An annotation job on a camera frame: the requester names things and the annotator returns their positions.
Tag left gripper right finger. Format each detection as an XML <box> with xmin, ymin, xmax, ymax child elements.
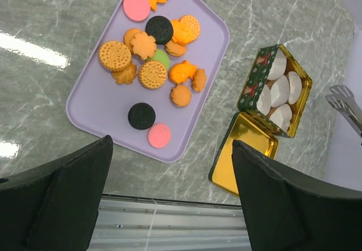
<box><xmin>232</xmin><ymin>144</ymin><xmax>361</xmax><ymax>250</ymax></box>

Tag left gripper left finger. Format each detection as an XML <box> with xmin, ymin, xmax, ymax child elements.
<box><xmin>1</xmin><ymin>135</ymin><xmax>113</xmax><ymax>250</ymax></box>

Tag black sandwich cookie bottom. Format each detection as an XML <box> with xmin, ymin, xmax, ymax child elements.
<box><xmin>128</xmin><ymin>102</ymin><xmax>156</xmax><ymax>130</ymax></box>

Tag black sandwich cookie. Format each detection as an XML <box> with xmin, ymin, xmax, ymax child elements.
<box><xmin>145</xmin><ymin>16</ymin><xmax>174</xmax><ymax>45</ymax></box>
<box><xmin>128</xmin><ymin>102</ymin><xmax>156</xmax><ymax>130</ymax></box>

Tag metal tongs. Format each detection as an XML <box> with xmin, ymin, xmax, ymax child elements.
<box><xmin>325</xmin><ymin>85</ymin><xmax>361</xmax><ymax>138</ymax></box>

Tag orange round cookie bottom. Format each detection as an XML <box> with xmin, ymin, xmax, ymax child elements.
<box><xmin>170</xmin><ymin>84</ymin><xmax>192</xmax><ymax>107</ymax></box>

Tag orange round cookie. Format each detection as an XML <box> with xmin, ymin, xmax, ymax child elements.
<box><xmin>170</xmin><ymin>84</ymin><xmax>192</xmax><ymax>107</ymax></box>
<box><xmin>165</xmin><ymin>40</ymin><xmax>187</xmax><ymax>57</ymax></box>

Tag round tan biscuit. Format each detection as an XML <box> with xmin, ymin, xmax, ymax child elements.
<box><xmin>98</xmin><ymin>40</ymin><xmax>132</xmax><ymax>72</ymax></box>
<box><xmin>179</xmin><ymin>15</ymin><xmax>201</xmax><ymax>43</ymax></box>
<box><xmin>138</xmin><ymin>60</ymin><xmax>167</xmax><ymax>89</ymax></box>

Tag round tan biscuit top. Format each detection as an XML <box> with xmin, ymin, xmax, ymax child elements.
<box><xmin>179</xmin><ymin>15</ymin><xmax>201</xmax><ymax>43</ymax></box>

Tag gold tin lid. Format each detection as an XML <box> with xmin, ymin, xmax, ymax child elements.
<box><xmin>208</xmin><ymin>112</ymin><xmax>279</xmax><ymax>196</ymax></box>

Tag white paper cup five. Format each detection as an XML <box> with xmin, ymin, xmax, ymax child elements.
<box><xmin>270</xmin><ymin>104</ymin><xmax>292</xmax><ymax>132</ymax></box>

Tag white paper cup four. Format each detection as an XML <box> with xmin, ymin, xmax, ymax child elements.
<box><xmin>257</xmin><ymin>85</ymin><xmax>271</xmax><ymax>115</ymax></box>

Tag white paper cup three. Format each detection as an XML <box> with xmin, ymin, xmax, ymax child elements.
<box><xmin>270</xmin><ymin>75</ymin><xmax>290</xmax><ymax>107</ymax></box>

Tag green cookie tin box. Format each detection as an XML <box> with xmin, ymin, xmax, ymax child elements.
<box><xmin>237</xmin><ymin>44</ymin><xmax>312</xmax><ymax>138</ymax></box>

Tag white paper cup two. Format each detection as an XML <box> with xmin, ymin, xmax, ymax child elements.
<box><xmin>287</xmin><ymin>71</ymin><xmax>302</xmax><ymax>105</ymax></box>

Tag pink sandwich cookie bottom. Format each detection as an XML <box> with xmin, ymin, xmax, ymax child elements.
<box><xmin>147</xmin><ymin>123</ymin><xmax>171</xmax><ymax>149</ymax></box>

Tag pink sandwich cookie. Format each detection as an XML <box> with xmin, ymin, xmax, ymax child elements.
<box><xmin>123</xmin><ymin>0</ymin><xmax>150</xmax><ymax>22</ymax></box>
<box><xmin>147</xmin><ymin>123</ymin><xmax>171</xmax><ymax>149</ymax></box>

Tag white paper cup one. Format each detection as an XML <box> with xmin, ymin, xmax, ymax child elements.
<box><xmin>268</xmin><ymin>50</ymin><xmax>287</xmax><ymax>80</ymax></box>

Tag orange swirl cookie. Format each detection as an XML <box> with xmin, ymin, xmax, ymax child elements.
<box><xmin>111</xmin><ymin>63</ymin><xmax>137</xmax><ymax>85</ymax></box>

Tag purple plastic tray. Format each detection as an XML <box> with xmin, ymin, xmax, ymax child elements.
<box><xmin>66</xmin><ymin>0</ymin><xmax>230</xmax><ymax>163</ymax></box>

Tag green macaron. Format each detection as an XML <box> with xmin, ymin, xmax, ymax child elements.
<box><xmin>145</xmin><ymin>49</ymin><xmax>170</xmax><ymax>70</ymax></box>

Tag orange round cookie middle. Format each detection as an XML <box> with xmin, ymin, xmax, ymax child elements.
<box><xmin>165</xmin><ymin>40</ymin><xmax>187</xmax><ymax>57</ymax></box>

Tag black sandwich cookie top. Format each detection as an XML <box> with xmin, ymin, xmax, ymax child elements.
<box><xmin>145</xmin><ymin>16</ymin><xmax>174</xmax><ymax>45</ymax></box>

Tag pink sandwich cookie top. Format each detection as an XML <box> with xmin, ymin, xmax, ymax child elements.
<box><xmin>123</xmin><ymin>0</ymin><xmax>150</xmax><ymax>22</ymax></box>

